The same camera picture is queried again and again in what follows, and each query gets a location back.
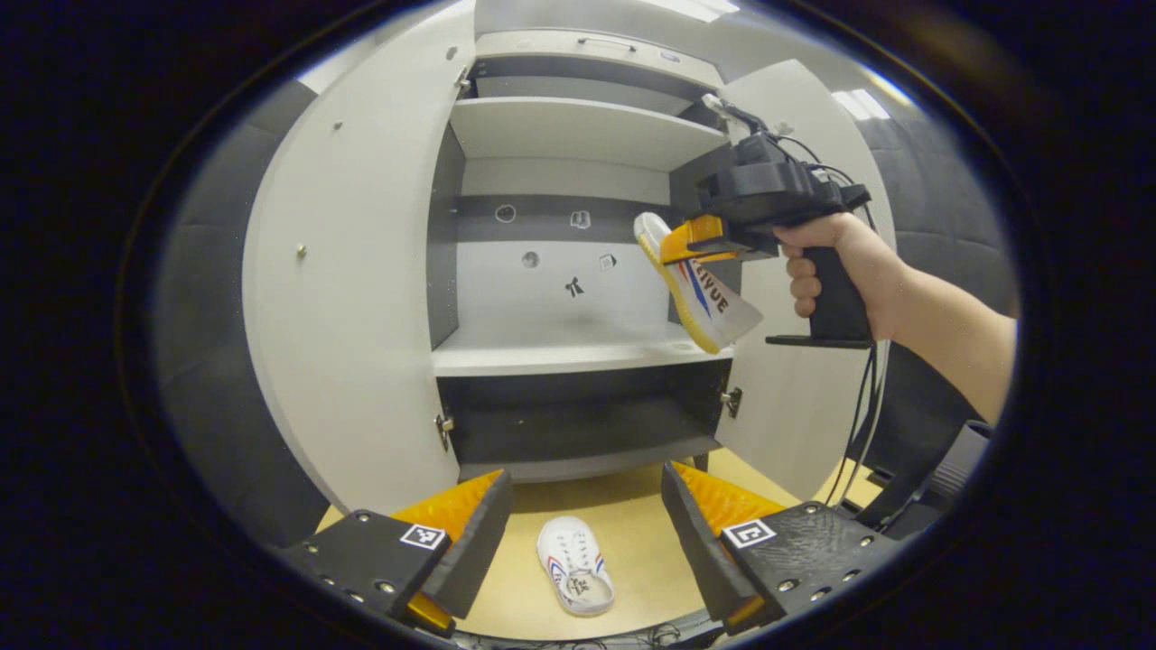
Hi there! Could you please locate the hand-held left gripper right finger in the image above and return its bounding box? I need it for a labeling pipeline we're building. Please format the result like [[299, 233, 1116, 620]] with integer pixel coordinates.
[[661, 460, 900, 636]]

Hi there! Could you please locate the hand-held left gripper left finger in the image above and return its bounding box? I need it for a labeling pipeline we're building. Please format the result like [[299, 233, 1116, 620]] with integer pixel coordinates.
[[282, 469, 516, 637]]

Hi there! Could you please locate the white striped shoe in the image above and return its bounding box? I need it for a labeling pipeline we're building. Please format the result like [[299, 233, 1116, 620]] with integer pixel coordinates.
[[632, 212, 764, 355], [537, 516, 616, 618]]

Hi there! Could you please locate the grey shoe cabinet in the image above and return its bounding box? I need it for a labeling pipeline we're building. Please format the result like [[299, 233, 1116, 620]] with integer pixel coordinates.
[[429, 29, 750, 484]]

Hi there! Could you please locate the grey cabinet drawer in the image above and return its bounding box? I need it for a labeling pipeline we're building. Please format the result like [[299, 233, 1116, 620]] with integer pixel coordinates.
[[474, 29, 725, 88]]

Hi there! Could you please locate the wooden base platform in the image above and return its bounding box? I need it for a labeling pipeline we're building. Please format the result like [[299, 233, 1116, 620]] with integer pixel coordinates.
[[316, 447, 890, 642]]

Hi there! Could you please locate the small ceiling light panel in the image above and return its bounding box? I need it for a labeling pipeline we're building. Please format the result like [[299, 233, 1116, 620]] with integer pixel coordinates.
[[831, 88, 892, 121]]

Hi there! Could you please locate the black backdrop cloth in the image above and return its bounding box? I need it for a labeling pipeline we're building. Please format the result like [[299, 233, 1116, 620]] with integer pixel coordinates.
[[149, 79, 331, 547], [853, 108, 1021, 488]]

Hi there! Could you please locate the large ceiling light panel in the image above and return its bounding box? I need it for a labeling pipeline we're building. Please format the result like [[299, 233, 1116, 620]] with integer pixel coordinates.
[[632, 0, 741, 23]]

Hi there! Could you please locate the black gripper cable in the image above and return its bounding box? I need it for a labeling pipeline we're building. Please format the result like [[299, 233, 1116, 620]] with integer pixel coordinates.
[[826, 341, 893, 508]]

